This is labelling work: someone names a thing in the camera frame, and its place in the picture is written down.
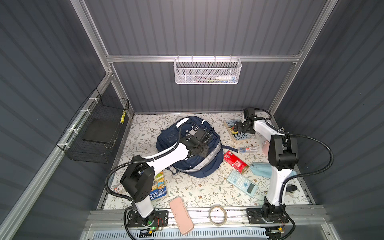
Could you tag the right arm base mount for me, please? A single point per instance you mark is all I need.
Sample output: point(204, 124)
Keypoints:
point(265, 215)

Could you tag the pink pencil case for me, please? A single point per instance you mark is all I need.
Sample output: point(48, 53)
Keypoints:
point(181, 215)

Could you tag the navy blue student backpack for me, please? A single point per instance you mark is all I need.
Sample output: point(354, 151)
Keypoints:
point(197, 166)

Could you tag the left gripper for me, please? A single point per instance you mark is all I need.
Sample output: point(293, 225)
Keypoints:
point(204, 153)

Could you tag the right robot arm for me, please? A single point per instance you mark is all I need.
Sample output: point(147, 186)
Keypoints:
point(282, 156)

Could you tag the pink pencil cup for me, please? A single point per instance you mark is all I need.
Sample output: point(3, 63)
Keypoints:
point(265, 148)

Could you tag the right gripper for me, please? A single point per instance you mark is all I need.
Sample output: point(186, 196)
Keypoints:
point(239, 127)

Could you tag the yellow tag on basket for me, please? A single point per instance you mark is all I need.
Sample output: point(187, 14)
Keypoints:
point(122, 120)

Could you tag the blue treehouse paperback book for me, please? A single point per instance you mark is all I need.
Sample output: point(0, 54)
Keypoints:
point(159, 188)

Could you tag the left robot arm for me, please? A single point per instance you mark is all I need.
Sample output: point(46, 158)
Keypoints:
point(138, 178)

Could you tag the roll of clear tape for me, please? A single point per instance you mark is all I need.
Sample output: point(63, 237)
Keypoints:
point(217, 215)

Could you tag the pens in white basket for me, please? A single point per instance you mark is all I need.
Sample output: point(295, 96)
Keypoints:
point(225, 79)

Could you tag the red card box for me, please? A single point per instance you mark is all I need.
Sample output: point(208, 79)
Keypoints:
point(235, 162)

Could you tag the black wire basket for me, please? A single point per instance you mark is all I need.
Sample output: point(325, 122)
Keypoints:
point(96, 133)

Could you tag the light blue calculator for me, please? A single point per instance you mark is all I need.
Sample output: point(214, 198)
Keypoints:
point(242, 183)

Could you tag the light blue pouch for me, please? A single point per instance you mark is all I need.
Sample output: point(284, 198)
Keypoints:
point(264, 170)

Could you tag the white wire mesh basket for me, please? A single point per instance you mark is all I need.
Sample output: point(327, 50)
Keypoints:
point(185, 68)

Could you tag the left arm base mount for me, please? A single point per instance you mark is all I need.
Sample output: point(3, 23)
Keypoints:
point(156, 219)

